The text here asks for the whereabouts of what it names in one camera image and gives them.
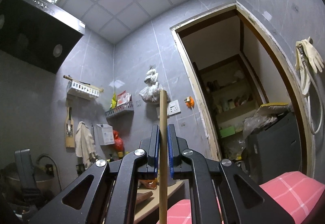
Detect hanging plastic bag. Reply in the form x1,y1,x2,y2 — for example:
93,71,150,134
139,66,167,105

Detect hanging white towel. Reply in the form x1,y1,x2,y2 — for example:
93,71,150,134
75,121,98,169

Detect black cabinet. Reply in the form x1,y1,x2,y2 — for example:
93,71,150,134
242,112,302,184

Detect wooden door frame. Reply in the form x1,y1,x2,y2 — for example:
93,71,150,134
170,1,316,178

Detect black range hood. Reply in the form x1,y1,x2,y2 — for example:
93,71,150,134
1,0,85,74

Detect black wok with lid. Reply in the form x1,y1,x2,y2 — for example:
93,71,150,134
2,162,54,193

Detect red plastic bag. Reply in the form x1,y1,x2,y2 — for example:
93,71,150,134
113,130,124,152

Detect orange wall hook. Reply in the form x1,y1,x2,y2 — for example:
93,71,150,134
184,96,195,109

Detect grey wall shelf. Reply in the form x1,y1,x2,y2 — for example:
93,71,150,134
105,101,134,119

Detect white metal wall box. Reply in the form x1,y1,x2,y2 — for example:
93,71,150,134
96,123,115,146

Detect wall switch panel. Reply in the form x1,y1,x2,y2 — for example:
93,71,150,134
167,100,181,118

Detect sink faucet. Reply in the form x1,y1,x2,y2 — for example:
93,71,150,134
36,154,63,192

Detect wooden knife holder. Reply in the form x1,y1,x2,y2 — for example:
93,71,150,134
64,106,75,148

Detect plain wooden chopstick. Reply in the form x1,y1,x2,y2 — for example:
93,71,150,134
159,90,168,224

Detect white rubber gloves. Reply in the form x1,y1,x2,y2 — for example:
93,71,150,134
295,36,324,74

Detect pink checkered tablecloth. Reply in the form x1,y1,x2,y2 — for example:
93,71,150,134
156,171,325,224

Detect white wall basket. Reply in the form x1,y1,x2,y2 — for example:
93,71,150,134
63,75,104,100

